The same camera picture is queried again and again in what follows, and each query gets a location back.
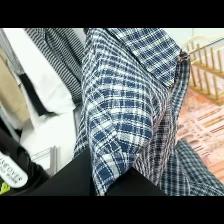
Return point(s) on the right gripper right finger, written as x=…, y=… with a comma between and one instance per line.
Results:
x=133, y=185

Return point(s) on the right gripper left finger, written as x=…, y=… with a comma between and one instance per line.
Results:
x=73, y=180

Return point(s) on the blue checked shirt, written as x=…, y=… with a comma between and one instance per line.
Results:
x=116, y=100

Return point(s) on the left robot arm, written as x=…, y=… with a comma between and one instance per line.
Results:
x=20, y=163

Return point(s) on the beige garment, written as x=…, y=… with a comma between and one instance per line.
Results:
x=11, y=93

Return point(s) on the white garment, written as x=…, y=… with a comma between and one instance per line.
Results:
x=43, y=76

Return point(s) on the striped garment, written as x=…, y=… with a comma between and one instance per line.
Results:
x=63, y=56

